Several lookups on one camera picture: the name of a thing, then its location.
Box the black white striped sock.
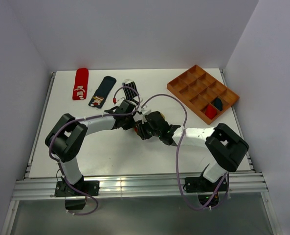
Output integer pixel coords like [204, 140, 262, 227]
[122, 79, 142, 106]

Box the red sock with santa pattern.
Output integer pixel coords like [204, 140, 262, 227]
[205, 104, 217, 119]

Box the plain navy ankle sock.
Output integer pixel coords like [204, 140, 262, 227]
[213, 97, 223, 112]

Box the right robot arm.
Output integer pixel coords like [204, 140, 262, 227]
[134, 111, 249, 191]

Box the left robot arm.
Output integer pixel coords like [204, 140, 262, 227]
[45, 100, 137, 195]

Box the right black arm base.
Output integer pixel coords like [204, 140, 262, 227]
[183, 174, 229, 208]

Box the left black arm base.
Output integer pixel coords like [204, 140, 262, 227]
[54, 181, 100, 211]

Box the navy sock with bear pattern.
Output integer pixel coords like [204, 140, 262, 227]
[89, 76, 116, 109]

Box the orange compartment tray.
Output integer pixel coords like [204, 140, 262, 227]
[167, 65, 239, 125]

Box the red sock with white figure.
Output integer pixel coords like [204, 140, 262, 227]
[72, 68, 89, 100]

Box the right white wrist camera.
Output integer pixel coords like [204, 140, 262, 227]
[137, 105, 152, 118]

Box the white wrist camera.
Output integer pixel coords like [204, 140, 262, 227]
[137, 105, 152, 118]
[112, 97, 126, 105]

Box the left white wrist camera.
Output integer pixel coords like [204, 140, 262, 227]
[112, 97, 126, 105]

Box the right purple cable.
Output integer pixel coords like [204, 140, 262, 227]
[141, 94, 230, 211]

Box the purple cable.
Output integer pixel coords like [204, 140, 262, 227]
[48, 86, 140, 216]
[141, 94, 230, 211]

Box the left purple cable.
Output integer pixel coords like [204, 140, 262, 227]
[48, 86, 140, 216]

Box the aluminium front rail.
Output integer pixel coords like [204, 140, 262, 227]
[11, 172, 268, 201]

